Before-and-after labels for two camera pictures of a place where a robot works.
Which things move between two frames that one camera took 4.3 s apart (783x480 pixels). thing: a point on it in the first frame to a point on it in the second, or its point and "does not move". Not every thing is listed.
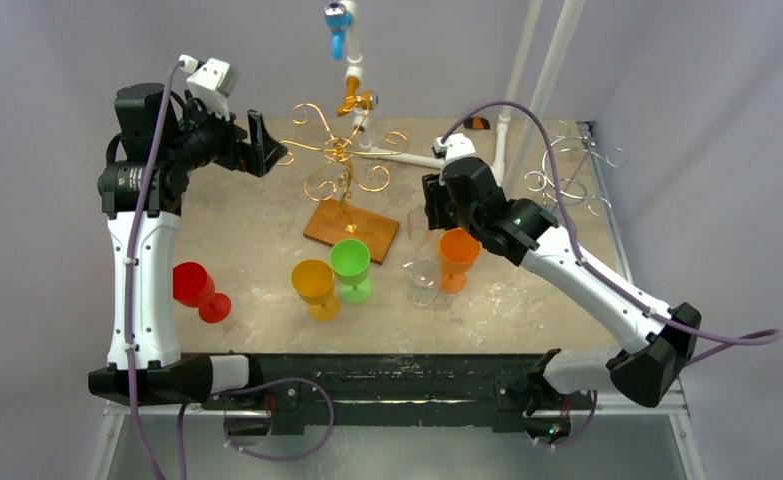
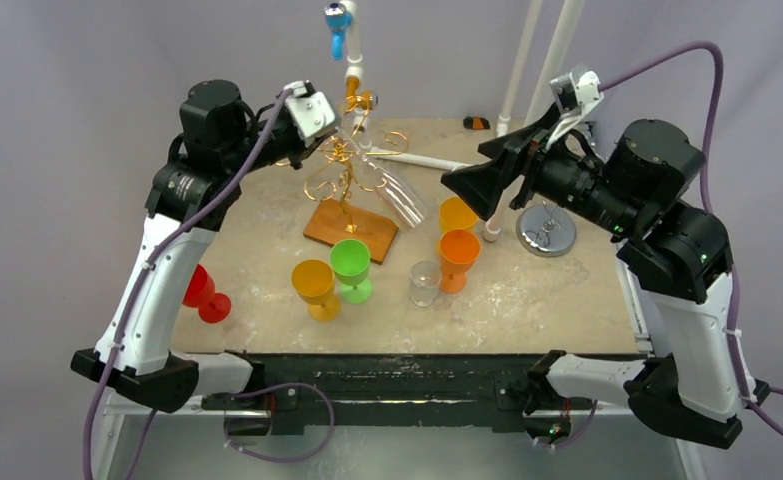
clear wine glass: x=421 y=265 to x=390 y=189
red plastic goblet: x=194 y=287 does not move
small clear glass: x=423 y=283 does not move
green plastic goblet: x=350 y=260 does not move
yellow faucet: x=353 y=99 does not move
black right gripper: x=437 y=203 to x=524 y=171
